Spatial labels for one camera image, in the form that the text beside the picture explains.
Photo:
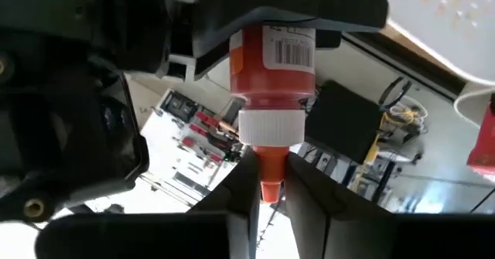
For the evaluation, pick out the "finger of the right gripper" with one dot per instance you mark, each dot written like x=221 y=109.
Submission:
x=294 y=4
x=212 y=60

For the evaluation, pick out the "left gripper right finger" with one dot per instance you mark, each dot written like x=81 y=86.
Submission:
x=332 y=220

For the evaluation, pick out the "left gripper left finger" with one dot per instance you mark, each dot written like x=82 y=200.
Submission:
x=243 y=212

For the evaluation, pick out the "black computer case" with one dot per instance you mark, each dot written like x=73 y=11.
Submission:
x=342 y=121

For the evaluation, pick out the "white perforated plastic basket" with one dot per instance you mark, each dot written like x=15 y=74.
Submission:
x=444 y=23

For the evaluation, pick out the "grey plastic bin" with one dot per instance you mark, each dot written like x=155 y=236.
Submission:
x=473 y=104

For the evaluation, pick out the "white wall tool rack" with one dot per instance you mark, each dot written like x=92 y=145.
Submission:
x=189 y=143

